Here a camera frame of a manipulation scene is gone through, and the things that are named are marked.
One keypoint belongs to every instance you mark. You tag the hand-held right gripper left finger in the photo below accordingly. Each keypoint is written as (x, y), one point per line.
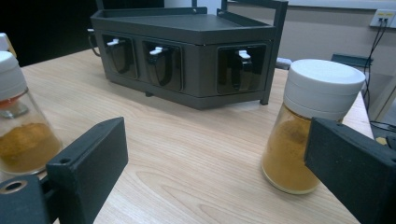
(90, 161)

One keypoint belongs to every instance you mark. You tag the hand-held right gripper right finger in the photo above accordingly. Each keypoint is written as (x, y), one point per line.
(358, 168)

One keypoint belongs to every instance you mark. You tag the spice jar with flip lid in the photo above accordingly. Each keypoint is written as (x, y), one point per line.
(25, 146)

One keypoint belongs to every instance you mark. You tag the spice jar with round cap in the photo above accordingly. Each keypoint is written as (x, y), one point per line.
(286, 155)

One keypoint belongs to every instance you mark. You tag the dark grey corner spice rack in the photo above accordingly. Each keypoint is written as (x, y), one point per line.
(186, 28)

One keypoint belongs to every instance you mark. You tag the white panel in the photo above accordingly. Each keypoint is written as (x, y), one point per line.
(207, 4)

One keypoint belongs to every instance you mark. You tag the dark wall box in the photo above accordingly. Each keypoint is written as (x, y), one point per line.
(350, 59)

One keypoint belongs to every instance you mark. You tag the white wall socket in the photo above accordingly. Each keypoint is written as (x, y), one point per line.
(383, 17)

